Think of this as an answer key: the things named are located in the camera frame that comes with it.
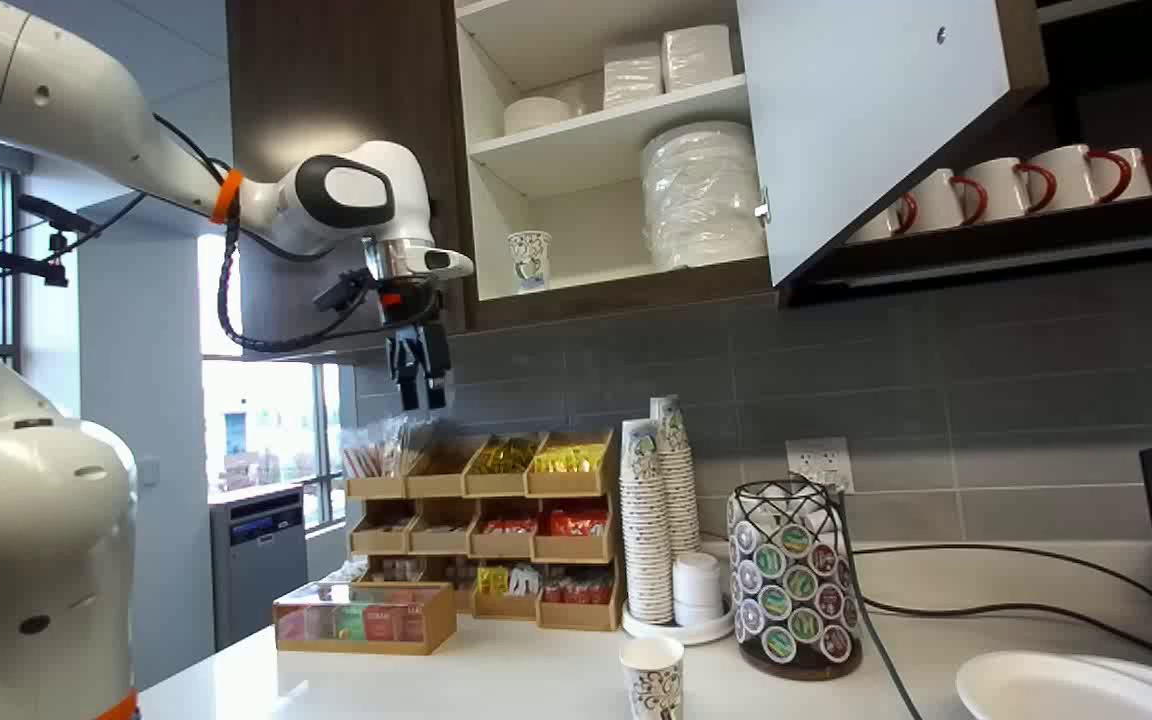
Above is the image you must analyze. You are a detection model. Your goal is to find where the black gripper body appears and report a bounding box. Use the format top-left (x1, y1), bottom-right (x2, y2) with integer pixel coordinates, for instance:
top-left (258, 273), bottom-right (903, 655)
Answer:
top-left (381, 274), bottom-right (456, 380)

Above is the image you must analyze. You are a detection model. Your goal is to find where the tall paper cup stack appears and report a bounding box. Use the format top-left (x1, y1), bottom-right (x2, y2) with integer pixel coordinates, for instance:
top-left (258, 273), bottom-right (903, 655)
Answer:
top-left (645, 391), bottom-right (704, 561)
top-left (615, 413), bottom-right (677, 633)

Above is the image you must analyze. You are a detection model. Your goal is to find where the white cup lid stack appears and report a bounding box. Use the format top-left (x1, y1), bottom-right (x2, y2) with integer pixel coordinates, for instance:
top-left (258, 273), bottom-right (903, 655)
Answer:
top-left (669, 547), bottom-right (730, 633)

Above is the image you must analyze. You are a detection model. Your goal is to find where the white cupboard door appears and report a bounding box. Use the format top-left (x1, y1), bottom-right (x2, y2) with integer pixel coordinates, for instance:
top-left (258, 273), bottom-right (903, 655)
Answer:
top-left (734, 0), bottom-right (1053, 293)

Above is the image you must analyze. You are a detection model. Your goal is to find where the wooden tea packet rack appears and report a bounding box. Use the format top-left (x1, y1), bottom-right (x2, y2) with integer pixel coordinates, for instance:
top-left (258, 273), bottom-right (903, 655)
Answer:
top-left (342, 422), bottom-right (623, 637)

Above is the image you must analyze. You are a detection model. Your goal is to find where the grey dishwasher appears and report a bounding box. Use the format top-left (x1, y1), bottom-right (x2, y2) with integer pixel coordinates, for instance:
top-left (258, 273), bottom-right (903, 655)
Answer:
top-left (210, 488), bottom-right (316, 655)

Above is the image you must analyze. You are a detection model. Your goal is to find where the white bowl stack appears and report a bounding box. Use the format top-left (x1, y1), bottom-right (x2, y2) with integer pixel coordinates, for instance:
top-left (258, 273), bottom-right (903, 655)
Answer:
top-left (501, 89), bottom-right (594, 141)

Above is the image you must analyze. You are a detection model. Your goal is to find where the wooden tea box clear lid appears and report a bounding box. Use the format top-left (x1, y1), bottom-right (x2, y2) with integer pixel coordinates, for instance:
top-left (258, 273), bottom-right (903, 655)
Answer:
top-left (270, 571), bottom-right (459, 658)

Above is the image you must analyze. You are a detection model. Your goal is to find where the plastic wrapped paper plate stack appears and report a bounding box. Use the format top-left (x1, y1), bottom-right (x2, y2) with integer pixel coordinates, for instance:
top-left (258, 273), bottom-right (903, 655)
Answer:
top-left (635, 114), bottom-right (767, 274)

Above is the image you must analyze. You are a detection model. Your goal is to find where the round white tray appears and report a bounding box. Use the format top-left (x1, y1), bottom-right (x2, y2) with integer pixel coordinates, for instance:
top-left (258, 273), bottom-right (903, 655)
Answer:
top-left (615, 604), bottom-right (740, 651)

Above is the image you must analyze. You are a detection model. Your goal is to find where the dark open mug shelf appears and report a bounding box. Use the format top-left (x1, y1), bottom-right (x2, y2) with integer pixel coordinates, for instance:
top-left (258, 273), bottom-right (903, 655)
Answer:
top-left (781, 0), bottom-right (1152, 316)

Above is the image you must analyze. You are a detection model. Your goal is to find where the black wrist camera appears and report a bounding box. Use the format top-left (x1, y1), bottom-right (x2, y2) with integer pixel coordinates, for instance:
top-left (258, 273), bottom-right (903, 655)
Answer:
top-left (313, 267), bottom-right (408, 318)

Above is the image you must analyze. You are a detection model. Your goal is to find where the dark wood wall cupboard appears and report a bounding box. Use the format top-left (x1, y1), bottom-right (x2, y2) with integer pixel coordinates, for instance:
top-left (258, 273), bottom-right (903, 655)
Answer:
top-left (223, 0), bottom-right (794, 336)

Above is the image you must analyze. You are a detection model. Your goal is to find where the white wall outlet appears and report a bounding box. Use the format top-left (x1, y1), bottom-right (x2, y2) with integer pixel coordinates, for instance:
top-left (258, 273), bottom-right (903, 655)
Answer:
top-left (783, 433), bottom-right (859, 495)

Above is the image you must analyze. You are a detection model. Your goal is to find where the white mug red handle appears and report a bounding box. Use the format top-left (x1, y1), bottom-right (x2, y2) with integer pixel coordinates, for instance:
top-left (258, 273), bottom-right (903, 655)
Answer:
top-left (956, 151), bottom-right (1059, 225)
top-left (1096, 143), bottom-right (1152, 208)
top-left (850, 197), bottom-right (919, 246)
top-left (896, 162), bottom-right (987, 241)
top-left (1026, 141), bottom-right (1136, 214)

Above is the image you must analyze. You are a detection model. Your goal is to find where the black power cable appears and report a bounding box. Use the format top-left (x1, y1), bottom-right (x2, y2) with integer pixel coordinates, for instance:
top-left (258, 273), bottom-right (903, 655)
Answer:
top-left (827, 479), bottom-right (930, 720)
top-left (850, 534), bottom-right (1152, 612)
top-left (852, 596), bottom-right (1152, 669)

